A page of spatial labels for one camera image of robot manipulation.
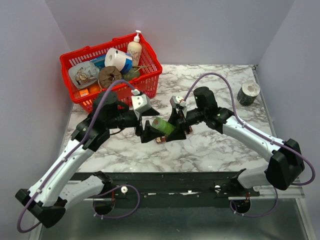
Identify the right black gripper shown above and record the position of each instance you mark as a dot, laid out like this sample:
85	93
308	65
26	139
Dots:
178	134

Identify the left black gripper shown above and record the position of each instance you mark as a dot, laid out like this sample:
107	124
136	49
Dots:
149	133

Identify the green pill bottle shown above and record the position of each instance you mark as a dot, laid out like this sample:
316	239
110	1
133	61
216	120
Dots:
163	126

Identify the brown weekly pill organizer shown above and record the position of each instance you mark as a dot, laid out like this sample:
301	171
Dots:
162	139

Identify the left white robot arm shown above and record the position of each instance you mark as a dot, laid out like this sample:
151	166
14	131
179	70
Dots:
49	198

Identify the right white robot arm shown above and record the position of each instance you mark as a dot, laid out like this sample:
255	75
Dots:
284	163

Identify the green round vegetable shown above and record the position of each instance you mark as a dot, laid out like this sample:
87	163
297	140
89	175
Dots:
133	73

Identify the brown paper roll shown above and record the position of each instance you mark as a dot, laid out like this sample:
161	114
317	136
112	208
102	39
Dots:
108	75

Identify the orange fruit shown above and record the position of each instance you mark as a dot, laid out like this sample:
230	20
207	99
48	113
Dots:
94	88

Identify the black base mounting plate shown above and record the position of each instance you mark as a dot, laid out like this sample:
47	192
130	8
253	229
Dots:
157	190

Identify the orange small box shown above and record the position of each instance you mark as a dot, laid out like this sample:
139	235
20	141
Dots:
83	92

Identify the white toilet paper roll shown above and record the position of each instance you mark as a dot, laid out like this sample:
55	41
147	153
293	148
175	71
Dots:
121	60

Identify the white lotion pump bottle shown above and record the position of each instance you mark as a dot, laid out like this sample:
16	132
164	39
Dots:
134	48

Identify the blue package in basket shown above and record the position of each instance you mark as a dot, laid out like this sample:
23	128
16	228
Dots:
99	61

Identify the camouflage tape roll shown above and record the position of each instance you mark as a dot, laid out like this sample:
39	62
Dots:
248	92

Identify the white cartoon pouch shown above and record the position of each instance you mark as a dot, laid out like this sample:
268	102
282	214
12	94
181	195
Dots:
84	74

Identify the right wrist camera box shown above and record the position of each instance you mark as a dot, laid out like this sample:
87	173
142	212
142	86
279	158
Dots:
178	102

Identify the aluminium rail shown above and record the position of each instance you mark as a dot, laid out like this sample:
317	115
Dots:
297	192

